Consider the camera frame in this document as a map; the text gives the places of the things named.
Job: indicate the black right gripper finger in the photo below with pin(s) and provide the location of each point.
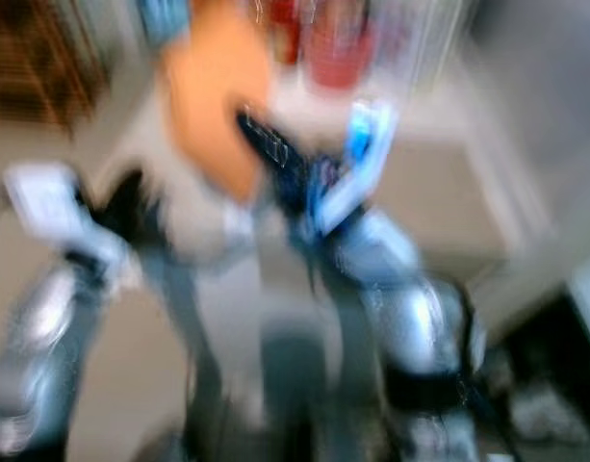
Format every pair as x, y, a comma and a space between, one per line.
268, 140

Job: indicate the orange round plate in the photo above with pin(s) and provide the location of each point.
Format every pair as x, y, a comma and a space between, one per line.
213, 106

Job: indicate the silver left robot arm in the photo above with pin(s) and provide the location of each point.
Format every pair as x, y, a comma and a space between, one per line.
35, 337

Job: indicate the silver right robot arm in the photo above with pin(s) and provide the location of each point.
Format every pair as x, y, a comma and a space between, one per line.
410, 308

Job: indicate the red container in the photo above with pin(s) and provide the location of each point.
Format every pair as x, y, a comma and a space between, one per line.
341, 53

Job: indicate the grey left robot leg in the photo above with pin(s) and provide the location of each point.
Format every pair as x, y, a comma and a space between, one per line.
174, 337

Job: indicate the grey robot leg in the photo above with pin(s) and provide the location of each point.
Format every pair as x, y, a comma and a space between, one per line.
343, 337
174, 337

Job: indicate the grey right robot leg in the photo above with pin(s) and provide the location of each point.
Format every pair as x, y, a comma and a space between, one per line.
343, 337

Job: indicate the light blue container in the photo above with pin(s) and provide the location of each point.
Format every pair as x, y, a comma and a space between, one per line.
158, 19

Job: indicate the brown wooden furniture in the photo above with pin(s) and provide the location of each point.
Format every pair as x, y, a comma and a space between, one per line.
39, 63

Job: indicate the dark floor object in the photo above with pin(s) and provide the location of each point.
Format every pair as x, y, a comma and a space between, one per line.
550, 375

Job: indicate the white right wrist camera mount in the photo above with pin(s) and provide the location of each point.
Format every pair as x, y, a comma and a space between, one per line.
362, 154

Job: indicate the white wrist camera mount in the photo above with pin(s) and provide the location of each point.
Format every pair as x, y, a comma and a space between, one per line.
42, 200
362, 154

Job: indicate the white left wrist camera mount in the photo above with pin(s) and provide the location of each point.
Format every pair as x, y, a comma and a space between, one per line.
42, 200

